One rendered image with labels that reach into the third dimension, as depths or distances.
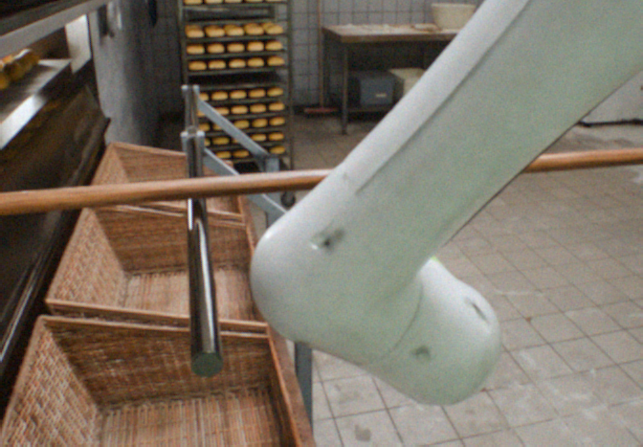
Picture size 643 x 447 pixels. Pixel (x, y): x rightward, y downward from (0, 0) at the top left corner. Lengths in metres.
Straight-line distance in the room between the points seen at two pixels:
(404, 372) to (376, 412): 1.72
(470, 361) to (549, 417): 1.82
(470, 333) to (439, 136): 0.18
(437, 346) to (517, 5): 0.25
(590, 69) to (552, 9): 0.04
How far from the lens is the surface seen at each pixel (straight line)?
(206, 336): 0.55
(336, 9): 5.94
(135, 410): 1.37
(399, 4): 6.13
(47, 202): 0.84
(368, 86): 5.41
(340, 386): 2.27
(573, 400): 2.39
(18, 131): 1.32
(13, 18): 0.86
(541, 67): 0.34
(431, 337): 0.44
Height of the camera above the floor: 1.49
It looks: 23 degrees down
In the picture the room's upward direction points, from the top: straight up
